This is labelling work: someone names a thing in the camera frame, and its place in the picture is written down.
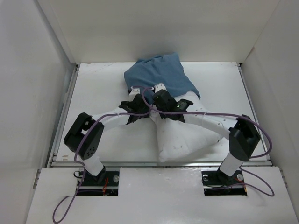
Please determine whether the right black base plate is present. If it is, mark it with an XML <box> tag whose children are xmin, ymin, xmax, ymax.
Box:
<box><xmin>201</xmin><ymin>170</ymin><xmax>247</xmax><ymax>196</ymax></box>

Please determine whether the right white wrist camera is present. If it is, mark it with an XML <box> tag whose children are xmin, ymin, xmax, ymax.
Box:
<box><xmin>154</xmin><ymin>83</ymin><xmax>167</xmax><ymax>93</ymax></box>

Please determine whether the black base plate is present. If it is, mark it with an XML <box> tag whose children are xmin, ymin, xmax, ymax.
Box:
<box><xmin>201</xmin><ymin>170</ymin><xmax>247</xmax><ymax>196</ymax></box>
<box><xmin>77</xmin><ymin>170</ymin><xmax>120</xmax><ymax>196</ymax></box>

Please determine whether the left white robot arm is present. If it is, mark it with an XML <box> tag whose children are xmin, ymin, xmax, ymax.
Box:
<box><xmin>64</xmin><ymin>93</ymin><xmax>150</xmax><ymax>185</ymax></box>

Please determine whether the white pillow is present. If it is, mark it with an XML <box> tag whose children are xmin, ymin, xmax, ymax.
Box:
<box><xmin>126</xmin><ymin>90</ymin><xmax>221</xmax><ymax>163</ymax></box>

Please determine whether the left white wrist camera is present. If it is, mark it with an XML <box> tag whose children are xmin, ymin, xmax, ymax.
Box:
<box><xmin>128</xmin><ymin>86</ymin><xmax>141</xmax><ymax>101</ymax></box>

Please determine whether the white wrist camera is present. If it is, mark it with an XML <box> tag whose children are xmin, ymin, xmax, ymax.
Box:
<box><xmin>128</xmin><ymin>86</ymin><xmax>141</xmax><ymax>101</ymax></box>
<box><xmin>154</xmin><ymin>83</ymin><xmax>167</xmax><ymax>93</ymax></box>

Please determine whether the blue pillowcase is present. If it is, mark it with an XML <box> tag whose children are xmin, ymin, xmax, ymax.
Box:
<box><xmin>124</xmin><ymin>53</ymin><xmax>200</xmax><ymax>98</ymax></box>

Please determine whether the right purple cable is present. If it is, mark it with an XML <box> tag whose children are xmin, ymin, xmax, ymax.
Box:
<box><xmin>141</xmin><ymin>86</ymin><xmax>275</xmax><ymax>197</ymax></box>

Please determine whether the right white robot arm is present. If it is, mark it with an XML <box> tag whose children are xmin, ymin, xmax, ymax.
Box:
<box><xmin>153</xmin><ymin>90</ymin><xmax>261</xmax><ymax>184</ymax></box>

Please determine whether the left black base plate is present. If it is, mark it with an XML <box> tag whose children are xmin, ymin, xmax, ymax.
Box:
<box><xmin>77</xmin><ymin>170</ymin><xmax>120</xmax><ymax>196</ymax></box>

